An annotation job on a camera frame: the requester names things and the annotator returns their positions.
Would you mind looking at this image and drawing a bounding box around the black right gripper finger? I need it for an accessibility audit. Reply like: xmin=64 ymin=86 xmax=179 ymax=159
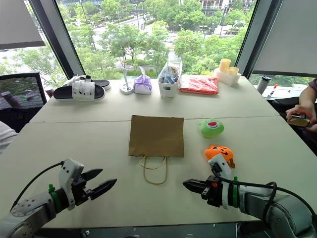
xmin=182 ymin=178 xmax=211 ymax=188
xmin=186 ymin=186 xmax=209 ymax=197

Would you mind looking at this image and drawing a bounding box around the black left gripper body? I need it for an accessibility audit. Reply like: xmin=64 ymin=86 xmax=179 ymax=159
xmin=71 ymin=173 xmax=92 ymax=207

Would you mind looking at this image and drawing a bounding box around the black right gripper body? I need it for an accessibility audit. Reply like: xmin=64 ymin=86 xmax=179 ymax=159
xmin=201 ymin=175 xmax=224 ymax=208

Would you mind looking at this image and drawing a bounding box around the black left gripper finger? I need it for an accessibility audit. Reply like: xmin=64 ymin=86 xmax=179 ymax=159
xmin=89 ymin=178 xmax=118 ymax=201
xmin=81 ymin=168 xmax=104 ymax=182

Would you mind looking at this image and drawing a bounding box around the brown paper bag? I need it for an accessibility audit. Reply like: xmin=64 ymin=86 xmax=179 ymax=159
xmin=128 ymin=115 xmax=185 ymax=185

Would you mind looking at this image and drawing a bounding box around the orange red packet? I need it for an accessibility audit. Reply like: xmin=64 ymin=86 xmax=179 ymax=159
xmin=178 ymin=74 xmax=220 ymax=96

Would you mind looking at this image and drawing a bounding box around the purple pouch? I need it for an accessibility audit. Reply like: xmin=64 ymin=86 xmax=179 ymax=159
xmin=133 ymin=66 xmax=153 ymax=95

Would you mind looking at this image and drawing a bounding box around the bystander bare hand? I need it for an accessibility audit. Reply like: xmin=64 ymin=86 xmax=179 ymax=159
xmin=285 ymin=103 xmax=317 ymax=125

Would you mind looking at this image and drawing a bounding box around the orange fox plush toy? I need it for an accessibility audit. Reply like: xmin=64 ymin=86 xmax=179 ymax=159
xmin=204 ymin=144 xmax=236 ymax=170

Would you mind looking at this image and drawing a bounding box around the green frog plush toy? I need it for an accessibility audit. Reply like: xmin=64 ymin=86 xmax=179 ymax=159
xmin=198 ymin=118 xmax=225 ymax=139

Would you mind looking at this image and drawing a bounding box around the black white slipper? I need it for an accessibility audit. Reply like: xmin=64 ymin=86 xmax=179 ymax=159
xmin=66 ymin=75 xmax=111 ymax=91
xmin=53 ymin=80 xmax=106 ymax=102

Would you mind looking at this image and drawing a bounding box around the white desk stand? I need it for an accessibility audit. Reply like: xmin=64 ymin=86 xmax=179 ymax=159
xmin=119 ymin=67 xmax=135 ymax=96

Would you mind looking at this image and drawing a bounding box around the white clothed bystander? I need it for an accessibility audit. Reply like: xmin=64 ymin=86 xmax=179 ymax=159
xmin=0 ymin=120 xmax=18 ymax=155

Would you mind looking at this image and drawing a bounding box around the white plastic storage bin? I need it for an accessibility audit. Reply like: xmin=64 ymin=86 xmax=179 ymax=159
xmin=157 ymin=57 xmax=183 ymax=98

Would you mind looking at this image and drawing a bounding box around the black mesh chair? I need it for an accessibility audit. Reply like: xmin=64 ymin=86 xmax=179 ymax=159
xmin=0 ymin=72 xmax=48 ymax=133

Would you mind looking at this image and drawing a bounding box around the blue packets bundle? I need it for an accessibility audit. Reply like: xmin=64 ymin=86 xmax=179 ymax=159
xmin=159 ymin=73 xmax=179 ymax=84

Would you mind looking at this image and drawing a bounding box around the gold smartphone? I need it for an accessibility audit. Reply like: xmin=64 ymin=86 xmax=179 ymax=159
xmin=288 ymin=115 xmax=311 ymax=128

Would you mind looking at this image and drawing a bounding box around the silver black tumbler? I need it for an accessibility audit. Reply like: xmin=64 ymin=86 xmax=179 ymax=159
xmin=256 ymin=75 xmax=272 ymax=95

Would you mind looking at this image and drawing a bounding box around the tall yellow cup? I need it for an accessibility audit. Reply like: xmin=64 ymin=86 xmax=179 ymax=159
xmin=219 ymin=58 xmax=232 ymax=73

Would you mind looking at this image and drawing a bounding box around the dark window pillar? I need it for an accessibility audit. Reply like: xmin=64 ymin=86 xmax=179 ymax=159
xmin=234 ymin=0 xmax=261 ymax=77
xmin=27 ymin=0 xmax=86 ymax=80

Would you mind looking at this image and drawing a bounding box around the grey roller blind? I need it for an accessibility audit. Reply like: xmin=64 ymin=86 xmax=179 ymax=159
xmin=252 ymin=0 xmax=317 ymax=78
xmin=0 ymin=0 xmax=47 ymax=51

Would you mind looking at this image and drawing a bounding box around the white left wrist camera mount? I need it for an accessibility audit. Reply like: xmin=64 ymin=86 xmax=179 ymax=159
xmin=57 ymin=158 xmax=85 ymax=211

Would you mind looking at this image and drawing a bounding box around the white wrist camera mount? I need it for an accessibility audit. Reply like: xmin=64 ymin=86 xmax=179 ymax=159
xmin=57 ymin=158 xmax=85 ymax=211
xmin=208 ymin=153 xmax=234 ymax=211

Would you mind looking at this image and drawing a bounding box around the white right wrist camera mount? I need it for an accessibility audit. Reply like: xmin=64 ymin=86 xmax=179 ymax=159
xmin=208 ymin=153 xmax=234 ymax=211

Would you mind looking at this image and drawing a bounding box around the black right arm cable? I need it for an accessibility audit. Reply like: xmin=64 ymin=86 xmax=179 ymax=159
xmin=211 ymin=163 xmax=317 ymax=224

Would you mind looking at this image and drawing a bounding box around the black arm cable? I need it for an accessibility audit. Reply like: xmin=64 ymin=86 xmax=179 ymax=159
xmin=10 ymin=161 xmax=66 ymax=210
xmin=211 ymin=163 xmax=317 ymax=224

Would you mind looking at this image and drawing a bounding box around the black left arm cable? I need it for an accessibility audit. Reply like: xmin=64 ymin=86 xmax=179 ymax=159
xmin=10 ymin=161 xmax=66 ymax=210

